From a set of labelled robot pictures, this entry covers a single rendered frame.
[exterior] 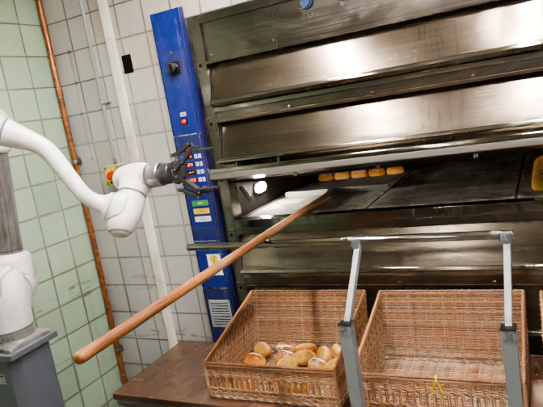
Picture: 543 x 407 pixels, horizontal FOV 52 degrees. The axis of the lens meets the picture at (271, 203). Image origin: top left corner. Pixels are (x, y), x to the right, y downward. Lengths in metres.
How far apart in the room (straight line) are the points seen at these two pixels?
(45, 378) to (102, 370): 1.05
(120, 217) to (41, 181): 1.02
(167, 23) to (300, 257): 1.19
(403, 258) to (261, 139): 0.78
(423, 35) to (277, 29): 0.59
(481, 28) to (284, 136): 0.86
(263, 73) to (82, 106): 1.03
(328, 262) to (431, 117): 0.74
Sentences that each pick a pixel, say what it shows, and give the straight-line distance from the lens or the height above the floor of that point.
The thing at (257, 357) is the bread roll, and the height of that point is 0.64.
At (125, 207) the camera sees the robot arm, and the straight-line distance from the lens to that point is 1.98.
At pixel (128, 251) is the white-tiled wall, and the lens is 3.00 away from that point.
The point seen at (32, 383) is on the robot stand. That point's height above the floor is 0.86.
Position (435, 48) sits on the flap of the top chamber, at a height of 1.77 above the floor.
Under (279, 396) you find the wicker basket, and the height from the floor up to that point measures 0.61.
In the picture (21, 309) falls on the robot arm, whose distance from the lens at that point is 2.13.
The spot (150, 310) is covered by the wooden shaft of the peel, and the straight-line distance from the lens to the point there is 1.51.
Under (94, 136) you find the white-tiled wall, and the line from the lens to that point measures 2.97.
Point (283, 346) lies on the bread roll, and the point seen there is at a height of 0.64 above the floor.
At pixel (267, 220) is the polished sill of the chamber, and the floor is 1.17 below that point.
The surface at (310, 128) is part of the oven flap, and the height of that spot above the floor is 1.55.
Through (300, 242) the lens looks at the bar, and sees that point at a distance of 2.02.
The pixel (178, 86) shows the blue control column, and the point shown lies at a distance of 2.58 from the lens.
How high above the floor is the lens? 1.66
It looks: 10 degrees down
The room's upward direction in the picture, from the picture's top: 10 degrees counter-clockwise
